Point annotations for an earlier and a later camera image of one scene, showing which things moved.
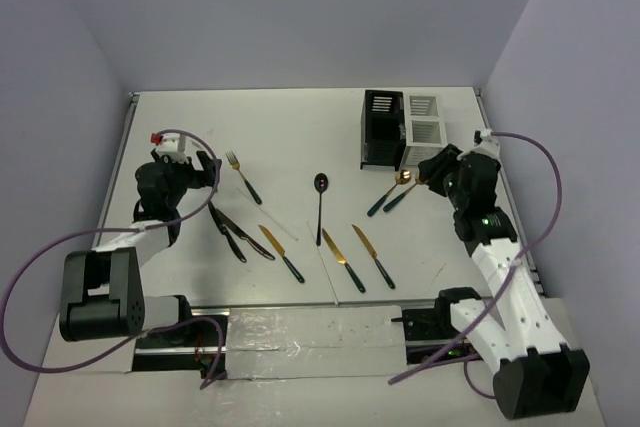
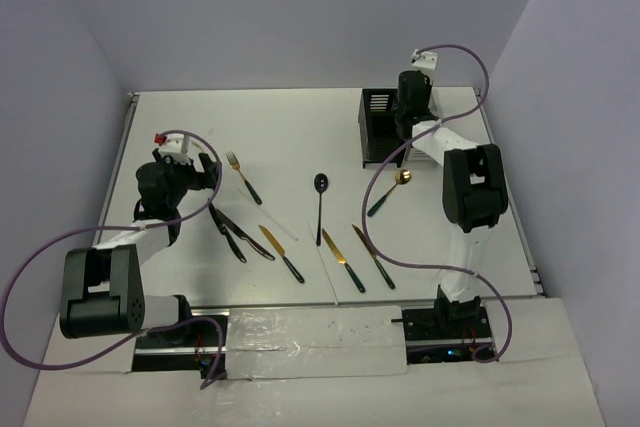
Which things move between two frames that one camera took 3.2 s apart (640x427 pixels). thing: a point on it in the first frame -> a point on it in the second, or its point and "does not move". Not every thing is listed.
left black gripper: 196,175 does not move
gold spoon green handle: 403,176 does not move
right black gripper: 431,169 -> 429,94
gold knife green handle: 342,260 does not move
